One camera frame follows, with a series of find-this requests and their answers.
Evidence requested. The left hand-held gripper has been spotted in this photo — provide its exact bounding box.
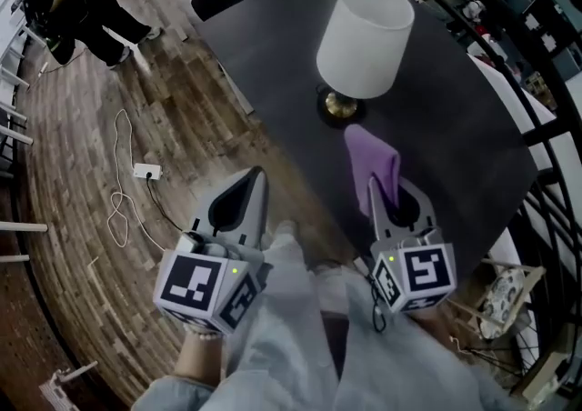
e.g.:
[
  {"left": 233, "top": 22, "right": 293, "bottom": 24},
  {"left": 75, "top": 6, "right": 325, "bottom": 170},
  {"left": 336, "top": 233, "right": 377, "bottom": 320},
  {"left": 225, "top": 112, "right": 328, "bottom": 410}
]
[{"left": 152, "top": 166, "right": 274, "bottom": 336}]

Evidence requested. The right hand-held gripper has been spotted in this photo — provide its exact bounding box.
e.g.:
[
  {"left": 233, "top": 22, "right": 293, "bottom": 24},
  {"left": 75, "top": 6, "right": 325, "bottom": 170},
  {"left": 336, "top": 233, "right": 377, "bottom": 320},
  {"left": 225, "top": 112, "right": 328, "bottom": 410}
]
[{"left": 366, "top": 175, "right": 457, "bottom": 314}]

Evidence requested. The purple cloth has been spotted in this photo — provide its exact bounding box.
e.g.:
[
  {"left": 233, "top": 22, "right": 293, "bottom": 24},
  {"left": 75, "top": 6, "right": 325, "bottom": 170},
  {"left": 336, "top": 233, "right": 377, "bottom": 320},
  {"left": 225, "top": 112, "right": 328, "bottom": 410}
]
[{"left": 344, "top": 124, "right": 402, "bottom": 219}]

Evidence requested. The white table lamp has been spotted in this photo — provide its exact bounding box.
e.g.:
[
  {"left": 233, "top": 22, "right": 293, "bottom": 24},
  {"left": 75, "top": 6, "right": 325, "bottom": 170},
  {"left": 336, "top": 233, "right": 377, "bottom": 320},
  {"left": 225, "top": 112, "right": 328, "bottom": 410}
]
[{"left": 315, "top": 0, "right": 416, "bottom": 128}]

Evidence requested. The person's right forearm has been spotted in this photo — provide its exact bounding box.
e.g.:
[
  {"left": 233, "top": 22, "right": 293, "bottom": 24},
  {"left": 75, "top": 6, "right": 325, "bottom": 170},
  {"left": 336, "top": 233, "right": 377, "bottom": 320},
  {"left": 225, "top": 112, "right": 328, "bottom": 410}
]
[{"left": 408, "top": 304, "right": 465, "bottom": 356}]

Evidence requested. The person's left forearm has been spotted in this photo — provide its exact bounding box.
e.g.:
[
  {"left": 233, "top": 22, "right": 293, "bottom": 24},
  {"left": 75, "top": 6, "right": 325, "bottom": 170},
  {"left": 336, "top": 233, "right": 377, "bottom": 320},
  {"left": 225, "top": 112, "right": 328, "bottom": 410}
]
[{"left": 175, "top": 331, "right": 226, "bottom": 386}]

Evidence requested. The round dark grey table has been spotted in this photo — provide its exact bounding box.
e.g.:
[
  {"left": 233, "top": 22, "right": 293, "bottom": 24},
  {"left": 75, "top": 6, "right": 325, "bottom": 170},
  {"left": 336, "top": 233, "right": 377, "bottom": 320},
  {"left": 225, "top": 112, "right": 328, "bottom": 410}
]
[{"left": 193, "top": 0, "right": 540, "bottom": 274}]

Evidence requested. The white power strip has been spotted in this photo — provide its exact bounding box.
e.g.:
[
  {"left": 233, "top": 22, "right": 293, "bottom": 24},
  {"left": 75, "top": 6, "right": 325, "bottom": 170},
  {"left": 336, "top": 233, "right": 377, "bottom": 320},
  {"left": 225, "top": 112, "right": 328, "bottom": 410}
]
[{"left": 133, "top": 162, "right": 164, "bottom": 181}]

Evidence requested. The wooden chair with floral cushion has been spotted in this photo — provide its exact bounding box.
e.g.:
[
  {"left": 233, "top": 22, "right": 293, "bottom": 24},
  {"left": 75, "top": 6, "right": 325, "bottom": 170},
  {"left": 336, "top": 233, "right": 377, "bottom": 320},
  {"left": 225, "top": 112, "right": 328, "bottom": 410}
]
[{"left": 447, "top": 258, "right": 547, "bottom": 342}]

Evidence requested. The person's light grey clothing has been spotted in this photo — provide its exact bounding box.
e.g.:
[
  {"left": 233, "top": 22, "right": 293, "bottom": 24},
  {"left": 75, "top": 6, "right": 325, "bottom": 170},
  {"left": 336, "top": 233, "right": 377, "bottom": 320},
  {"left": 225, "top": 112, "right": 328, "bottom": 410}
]
[{"left": 131, "top": 222, "right": 524, "bottom": 411}]

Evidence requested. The black metal railing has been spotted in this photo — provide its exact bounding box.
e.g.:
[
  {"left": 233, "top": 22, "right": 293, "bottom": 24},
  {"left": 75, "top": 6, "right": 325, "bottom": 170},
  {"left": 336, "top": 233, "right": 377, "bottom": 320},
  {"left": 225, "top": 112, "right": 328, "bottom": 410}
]
[{"left": 408, "top": 0, "right": 582, "bottom": 401}]

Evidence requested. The black floor cable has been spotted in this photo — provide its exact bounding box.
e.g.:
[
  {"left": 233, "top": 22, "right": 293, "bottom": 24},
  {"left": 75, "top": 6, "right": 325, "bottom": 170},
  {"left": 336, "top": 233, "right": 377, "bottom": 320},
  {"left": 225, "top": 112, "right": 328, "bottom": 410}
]
[{"left": 145, "top": 176, "right": 186, "bottom": 233}]

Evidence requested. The white bead bracelet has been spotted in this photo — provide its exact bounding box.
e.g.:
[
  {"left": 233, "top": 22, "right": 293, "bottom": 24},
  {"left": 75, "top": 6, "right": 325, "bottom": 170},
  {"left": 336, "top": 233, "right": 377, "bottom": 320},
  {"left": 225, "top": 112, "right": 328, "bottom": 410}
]
[{"left": 184, "top": 326, "right": 226, "bottom": 343}]

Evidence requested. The white cable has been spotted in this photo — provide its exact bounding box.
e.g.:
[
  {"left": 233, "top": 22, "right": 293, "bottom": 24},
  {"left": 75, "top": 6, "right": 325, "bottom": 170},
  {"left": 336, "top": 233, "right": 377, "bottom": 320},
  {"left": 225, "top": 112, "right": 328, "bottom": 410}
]
[{"left": 106, "top": 108, "right": 167, "bottom": 254}]

